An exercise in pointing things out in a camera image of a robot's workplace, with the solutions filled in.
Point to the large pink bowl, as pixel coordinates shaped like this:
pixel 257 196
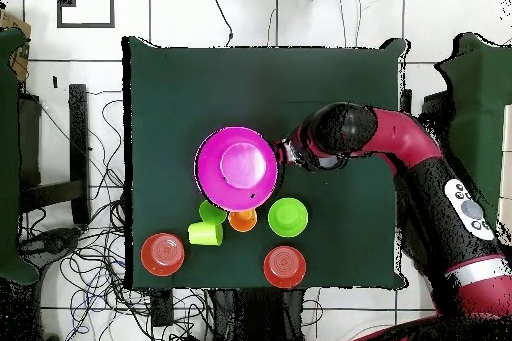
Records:
pixel 216 189

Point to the red-orange bowl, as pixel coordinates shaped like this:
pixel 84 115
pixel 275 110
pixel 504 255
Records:
pixel 284 267
pixel 162 255

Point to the lime yellow cup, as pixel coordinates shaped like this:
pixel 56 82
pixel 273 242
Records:
pixel 204 235

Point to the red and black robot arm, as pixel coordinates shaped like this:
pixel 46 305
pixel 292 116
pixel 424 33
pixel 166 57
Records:
pixel 400 137

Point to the small green bowl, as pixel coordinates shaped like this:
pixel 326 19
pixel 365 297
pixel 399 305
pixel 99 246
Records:
pixel 288 217

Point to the dark green tablecloth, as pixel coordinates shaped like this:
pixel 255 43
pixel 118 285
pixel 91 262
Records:
pixel 260 77

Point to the orange cup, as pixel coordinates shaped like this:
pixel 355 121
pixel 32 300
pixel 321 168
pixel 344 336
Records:
pixel 242 223

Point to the green cup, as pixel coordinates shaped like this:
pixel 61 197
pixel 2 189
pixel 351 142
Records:
pixel 210 215

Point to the green covered side table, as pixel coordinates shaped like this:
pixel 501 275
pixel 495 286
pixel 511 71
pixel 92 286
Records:
pixel 8 157
pixel 480 97

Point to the black power strip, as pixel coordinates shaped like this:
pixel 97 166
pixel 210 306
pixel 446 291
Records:
pixel 162 309

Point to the cardboard box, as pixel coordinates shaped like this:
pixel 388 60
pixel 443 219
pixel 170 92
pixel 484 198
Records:
pixel 20 53

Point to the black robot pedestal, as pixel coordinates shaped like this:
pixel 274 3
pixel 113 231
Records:
pixel 260 313

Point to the black stand frame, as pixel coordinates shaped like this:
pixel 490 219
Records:
pixel 78 137

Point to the grey pedestal foot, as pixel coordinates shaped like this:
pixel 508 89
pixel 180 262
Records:
pixel 56 241

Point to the black square floor frame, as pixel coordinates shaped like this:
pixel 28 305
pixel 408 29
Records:
pixel 59 5

